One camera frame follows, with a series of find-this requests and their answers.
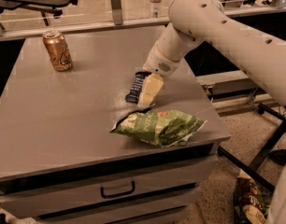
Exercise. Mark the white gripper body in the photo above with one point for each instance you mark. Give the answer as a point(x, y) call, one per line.
point(157, 63)

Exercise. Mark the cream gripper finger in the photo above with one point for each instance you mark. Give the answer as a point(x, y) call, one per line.
point(151, 86)

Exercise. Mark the dark blue rxbar wrapper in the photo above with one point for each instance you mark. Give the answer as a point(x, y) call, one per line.
point(136, 87)

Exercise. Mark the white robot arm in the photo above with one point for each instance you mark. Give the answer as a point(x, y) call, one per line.
point(262, 57)

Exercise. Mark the orange soda can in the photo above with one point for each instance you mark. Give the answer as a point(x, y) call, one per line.
point(57, 49)

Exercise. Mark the green chip bag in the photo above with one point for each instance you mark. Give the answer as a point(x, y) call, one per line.
point(170, 128)

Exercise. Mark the clear water bottle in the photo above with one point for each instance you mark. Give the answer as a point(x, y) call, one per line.
point(155, 8)

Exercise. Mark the grey drawer cabinet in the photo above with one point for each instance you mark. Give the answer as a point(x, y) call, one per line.
point(56, 145)

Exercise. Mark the colourful snack bag on floor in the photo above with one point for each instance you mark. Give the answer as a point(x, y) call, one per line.
point(251, 200)

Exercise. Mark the black drawer handle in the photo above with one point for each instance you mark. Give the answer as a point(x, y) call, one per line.
point(117, 190)

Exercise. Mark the black metal stand frame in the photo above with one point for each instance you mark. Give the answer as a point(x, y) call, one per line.
point(252, 168)

